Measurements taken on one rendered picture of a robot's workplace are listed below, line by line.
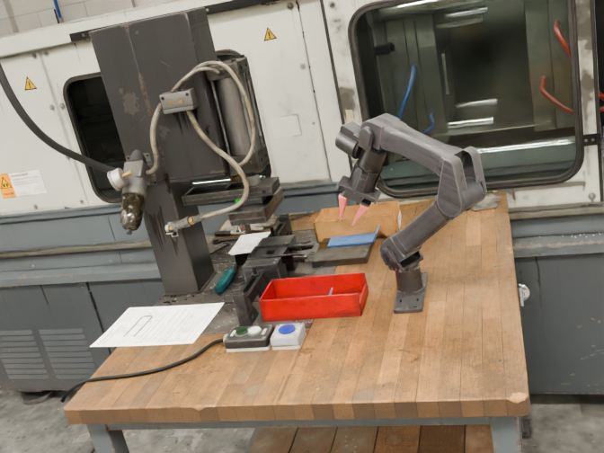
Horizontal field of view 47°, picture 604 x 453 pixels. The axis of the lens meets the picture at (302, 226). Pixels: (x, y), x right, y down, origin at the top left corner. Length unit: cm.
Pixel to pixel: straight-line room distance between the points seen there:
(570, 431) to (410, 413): 141
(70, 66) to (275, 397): 174
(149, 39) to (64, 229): 141
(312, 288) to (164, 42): 72
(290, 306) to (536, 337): 117
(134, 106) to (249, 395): 82
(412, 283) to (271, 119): 102
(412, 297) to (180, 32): 86
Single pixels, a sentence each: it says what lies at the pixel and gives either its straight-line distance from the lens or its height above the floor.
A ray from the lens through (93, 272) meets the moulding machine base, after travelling 303.
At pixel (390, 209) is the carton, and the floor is 94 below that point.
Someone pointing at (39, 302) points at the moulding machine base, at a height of 56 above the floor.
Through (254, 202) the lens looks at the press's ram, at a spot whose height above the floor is 114.
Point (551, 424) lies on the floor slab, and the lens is 275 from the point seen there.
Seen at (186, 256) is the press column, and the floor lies 102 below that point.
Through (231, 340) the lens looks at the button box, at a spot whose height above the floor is 93.
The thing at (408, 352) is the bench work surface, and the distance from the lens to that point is 149.
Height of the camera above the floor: 168
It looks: 20 degrees down
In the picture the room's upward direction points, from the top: 12 degrees counter-clockwise
